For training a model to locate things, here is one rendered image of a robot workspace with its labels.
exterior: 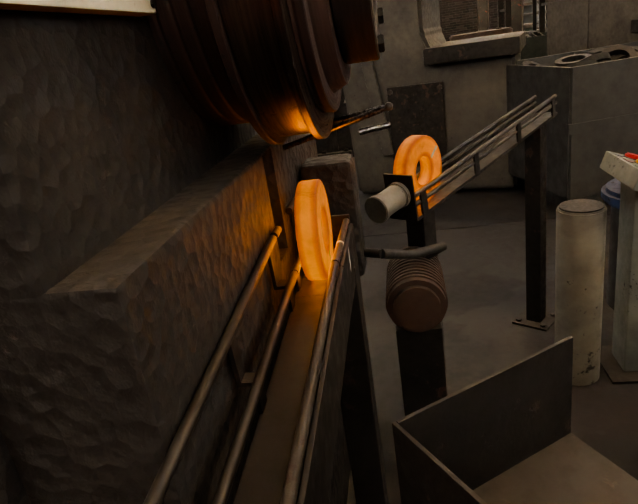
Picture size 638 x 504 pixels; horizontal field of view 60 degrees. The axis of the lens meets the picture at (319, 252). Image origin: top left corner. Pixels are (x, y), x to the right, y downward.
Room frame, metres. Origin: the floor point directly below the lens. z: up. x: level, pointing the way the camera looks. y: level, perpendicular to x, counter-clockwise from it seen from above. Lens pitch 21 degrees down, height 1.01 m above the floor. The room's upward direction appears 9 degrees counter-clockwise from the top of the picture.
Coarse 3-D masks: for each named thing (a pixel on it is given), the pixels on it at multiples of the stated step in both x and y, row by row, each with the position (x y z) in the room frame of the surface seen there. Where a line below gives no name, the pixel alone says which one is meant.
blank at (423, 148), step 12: (408, 144) 1.19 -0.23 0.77; (420, 144) 1.21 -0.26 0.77; (432, 144) 1.24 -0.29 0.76; (396, 156) 1.19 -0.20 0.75; (408, 156) 1.17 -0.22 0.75; (420, 156) 1.20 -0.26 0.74; (432, 156) 1.24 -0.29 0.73; (396, 168) 1.18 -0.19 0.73; (408, 168) 1.17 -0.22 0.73; (432, 168) 1.24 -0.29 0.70; (420, 180) 1.24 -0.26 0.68
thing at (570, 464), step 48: (480, 384) 0.39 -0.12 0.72; (528, 384) 0.42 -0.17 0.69; (432, 432) 0.37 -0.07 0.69; (480, 432) 0.39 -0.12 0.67; (528, 432) 0.42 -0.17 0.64; (432, 480) 0.31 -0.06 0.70; (480, 480) 0.39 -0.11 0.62; (528, 480) 0.39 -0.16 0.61; (576, 480) 0.38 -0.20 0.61; (624, 480) 0.38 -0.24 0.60
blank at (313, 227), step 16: (304, 192) 0.79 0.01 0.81; (320, 192) 0.82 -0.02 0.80; (304, 208) 0.76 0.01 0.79; (320, 208) 0.80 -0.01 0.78; (304, 224) 0.75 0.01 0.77; (320, 224) 0.77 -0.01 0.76; (304, 240) 0.74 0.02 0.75; (320, 240) 0.75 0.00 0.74; (304, 256) 0.74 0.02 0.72; (320, 256) 0.74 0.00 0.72; (304, 272) 0.76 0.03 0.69; (320, 272) 0.75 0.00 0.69
